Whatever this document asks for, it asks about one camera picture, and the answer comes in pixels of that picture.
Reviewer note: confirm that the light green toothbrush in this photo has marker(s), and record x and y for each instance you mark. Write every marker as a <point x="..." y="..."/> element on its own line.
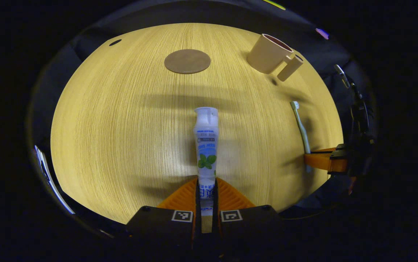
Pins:
<point x="301" y="127"/>

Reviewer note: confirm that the white toothpaste tube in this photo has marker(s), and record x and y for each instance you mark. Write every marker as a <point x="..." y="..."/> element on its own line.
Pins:
<point x="206" y="145"/>

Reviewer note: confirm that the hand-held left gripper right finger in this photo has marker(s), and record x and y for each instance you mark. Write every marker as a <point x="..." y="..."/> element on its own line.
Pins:
<point x="249" y="229"/>

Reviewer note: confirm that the brown round coaster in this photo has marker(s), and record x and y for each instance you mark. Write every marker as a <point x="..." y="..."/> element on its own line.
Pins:
<point x="187" y="61"/>

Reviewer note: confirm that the beige cup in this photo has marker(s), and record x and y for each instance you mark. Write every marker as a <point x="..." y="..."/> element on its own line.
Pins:
<point x="265" y="54"/>

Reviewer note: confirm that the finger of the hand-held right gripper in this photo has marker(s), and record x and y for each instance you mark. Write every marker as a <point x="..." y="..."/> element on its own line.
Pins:
<point x="325" y="162"/>
<point x="323" y="149"/>

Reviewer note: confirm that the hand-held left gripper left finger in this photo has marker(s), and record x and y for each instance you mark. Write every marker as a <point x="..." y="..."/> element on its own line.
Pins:
<point x="161" y="229"/>

